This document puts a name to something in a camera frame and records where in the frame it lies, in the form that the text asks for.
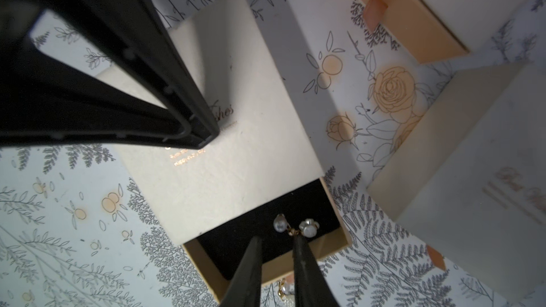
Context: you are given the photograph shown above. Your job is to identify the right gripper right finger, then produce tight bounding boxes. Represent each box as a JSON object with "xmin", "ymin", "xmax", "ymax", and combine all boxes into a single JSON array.
[{"xmin": 293, "ymin": 235, "xmax": 339, "ymax": 307}]

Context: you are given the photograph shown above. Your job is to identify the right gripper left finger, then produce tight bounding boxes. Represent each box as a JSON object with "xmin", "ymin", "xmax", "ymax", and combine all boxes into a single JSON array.
[{"xmin": 219, "ymin": 236, "xmax": 262, "ymax": 307}]

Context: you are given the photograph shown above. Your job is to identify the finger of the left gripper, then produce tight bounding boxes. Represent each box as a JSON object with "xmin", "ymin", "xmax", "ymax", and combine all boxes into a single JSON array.
[
  {"xmin": 43, "ymin": 0, "xmax": 220, "ymax": 149},
  {"xmin": 1, "ymin": 43, "xmax": 192, "ymax": 148}
]

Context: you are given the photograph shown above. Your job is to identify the pearl earrings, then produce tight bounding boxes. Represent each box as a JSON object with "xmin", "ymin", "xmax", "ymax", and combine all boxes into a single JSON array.
[{"xmin": 272, "ymin": 212, "xmax": 321, "ymax": 240}]

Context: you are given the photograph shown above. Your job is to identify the cream drawer jewelry box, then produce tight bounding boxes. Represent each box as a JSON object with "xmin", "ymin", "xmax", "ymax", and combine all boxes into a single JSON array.
[{"xmin": 116, "ymin": 0, "xmax": 351, "ymax": 301}]

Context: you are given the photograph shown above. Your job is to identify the cream jewelry box right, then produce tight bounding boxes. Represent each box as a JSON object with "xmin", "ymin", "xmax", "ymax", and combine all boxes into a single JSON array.
[{"xmin": 368, "ymin": 63, "xmax": 545, "ymax": 303}]

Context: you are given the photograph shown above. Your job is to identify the cream jewelry box middle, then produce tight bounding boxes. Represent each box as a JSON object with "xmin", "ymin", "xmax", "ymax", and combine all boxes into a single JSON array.
[{"xmin": 358, "ymin": 0, "xmax": 526, "ymax": 64}]

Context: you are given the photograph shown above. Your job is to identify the floral table cloth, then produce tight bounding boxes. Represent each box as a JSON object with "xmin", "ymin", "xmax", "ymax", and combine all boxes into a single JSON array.
[{"xmin": 1, "ymin": 0, "xmax": 545, "ymax": 306}]

